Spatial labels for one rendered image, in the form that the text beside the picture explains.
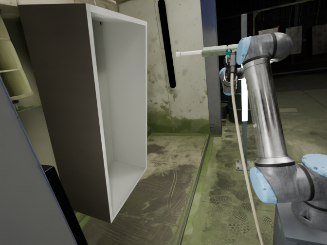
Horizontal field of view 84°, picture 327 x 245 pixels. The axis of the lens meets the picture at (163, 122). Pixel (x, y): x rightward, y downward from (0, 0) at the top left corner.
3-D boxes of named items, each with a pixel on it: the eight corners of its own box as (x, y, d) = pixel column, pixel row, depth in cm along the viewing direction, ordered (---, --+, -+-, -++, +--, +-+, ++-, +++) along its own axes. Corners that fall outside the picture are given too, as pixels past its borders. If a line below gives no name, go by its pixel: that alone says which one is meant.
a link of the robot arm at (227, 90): (221, 88, 144) (224, 97, 139) (221, 77, 133) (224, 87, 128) (233, 85, 142) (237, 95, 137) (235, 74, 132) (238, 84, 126)
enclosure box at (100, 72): (66, 208, 125) (16, 4, 77) (114, 160, 178) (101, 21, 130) (111, 223, 116) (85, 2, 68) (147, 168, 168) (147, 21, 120)
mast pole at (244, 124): (242, 166, 220) (241, 14, 164) (242, 164, 224) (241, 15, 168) (246, 167, 218) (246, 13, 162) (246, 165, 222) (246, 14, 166)
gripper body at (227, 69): (237, 69, 112) (236, 82, 122) (238, 59, 116) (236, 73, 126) (225, 70, 115) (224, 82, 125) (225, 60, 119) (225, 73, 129)
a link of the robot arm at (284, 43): (304, 22, 76) (248, 66, 144) (273, 28, 78) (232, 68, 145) (307, 50, 77) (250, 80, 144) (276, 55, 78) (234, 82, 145)
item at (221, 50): (254, 75, 102) (254, 45, 111) (256, 69, 98) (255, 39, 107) (172, 78, 119) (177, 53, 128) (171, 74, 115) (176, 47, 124)
